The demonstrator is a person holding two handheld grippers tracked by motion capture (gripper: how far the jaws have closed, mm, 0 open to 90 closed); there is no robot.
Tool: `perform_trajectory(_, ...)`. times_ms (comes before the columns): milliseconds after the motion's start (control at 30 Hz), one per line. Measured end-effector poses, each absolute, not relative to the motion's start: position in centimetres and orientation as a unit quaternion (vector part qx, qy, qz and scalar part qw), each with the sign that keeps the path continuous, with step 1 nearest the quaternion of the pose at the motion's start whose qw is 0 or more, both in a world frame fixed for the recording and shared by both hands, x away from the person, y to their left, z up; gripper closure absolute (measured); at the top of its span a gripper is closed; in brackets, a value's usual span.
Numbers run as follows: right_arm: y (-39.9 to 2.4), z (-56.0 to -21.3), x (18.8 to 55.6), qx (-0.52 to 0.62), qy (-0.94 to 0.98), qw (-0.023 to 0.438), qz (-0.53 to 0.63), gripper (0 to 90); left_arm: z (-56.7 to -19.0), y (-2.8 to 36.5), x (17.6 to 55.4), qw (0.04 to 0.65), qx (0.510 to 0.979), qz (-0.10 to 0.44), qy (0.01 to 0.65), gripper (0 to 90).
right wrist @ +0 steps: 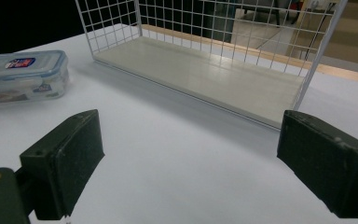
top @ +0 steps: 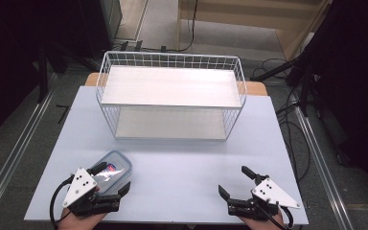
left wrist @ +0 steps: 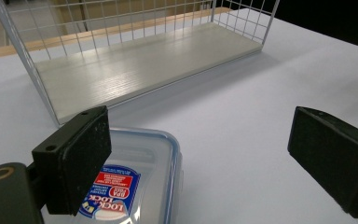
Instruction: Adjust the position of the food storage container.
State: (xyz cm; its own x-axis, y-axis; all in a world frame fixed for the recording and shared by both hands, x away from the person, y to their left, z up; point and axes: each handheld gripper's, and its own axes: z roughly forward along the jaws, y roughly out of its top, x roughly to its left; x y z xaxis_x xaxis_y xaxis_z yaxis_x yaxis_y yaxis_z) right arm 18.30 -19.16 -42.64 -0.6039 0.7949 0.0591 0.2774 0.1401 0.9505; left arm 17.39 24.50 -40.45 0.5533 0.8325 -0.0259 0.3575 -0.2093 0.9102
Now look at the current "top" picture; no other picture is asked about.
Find clear plastic food container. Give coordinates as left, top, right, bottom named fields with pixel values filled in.
left=87, top=149, right=134, bottom=196

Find white wire shelf rack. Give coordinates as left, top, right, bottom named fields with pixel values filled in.
left=95, top=50, right=248, bottom=142

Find person's left hand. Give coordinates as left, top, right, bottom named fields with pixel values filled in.
left=57, top=207, right=108, bottom=230

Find metal floor rail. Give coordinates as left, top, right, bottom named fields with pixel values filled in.
left=291, top=104, right=356, bottom=230
left=0, top=73, right=58, bottom=221

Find black metal stand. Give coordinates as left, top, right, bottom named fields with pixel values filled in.
left=36, top=44, right=104, bottom=104
left=250, top=54, right=324, bottom=118

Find dark curtain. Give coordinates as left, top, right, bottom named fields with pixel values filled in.
left=306, top=0, right=368, bottom=193

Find dark cabinet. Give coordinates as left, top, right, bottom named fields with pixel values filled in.
left=76, top=0, right=124, bottom=58

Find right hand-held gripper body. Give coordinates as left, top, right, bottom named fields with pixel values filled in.
left=227, top=173, right=302, bottom=221

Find red and blue packet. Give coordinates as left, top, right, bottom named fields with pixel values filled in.
left=94, top=162, right=126, bottom=183

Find wooden furniture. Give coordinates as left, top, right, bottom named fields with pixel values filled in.
left=176, top=0, right=334, bottom=61

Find black floor cables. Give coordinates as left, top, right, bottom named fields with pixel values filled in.
left=250, top=57, right=312, bottom=185

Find person's right hand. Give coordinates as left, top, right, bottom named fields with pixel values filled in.
left=239, top=210, right=286, bottom=230

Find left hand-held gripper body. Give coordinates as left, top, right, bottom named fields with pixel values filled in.
left=61, top=167, right=123, bottom=218

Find black hanging cable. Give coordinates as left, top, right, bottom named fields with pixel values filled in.
left=169, top=0, right=199, bottom=54

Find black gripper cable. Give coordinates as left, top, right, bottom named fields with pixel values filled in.
left=49, top=174, right=76, bottom=230
left=255, top=200, right=295, bottom=230

